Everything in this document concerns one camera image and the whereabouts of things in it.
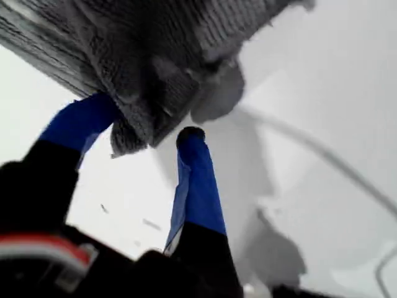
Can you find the grey striped towel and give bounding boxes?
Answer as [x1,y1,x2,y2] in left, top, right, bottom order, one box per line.
[0,0,317,160]

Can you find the thin white cable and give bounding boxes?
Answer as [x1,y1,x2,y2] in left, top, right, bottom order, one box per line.
[238,104,397,215]

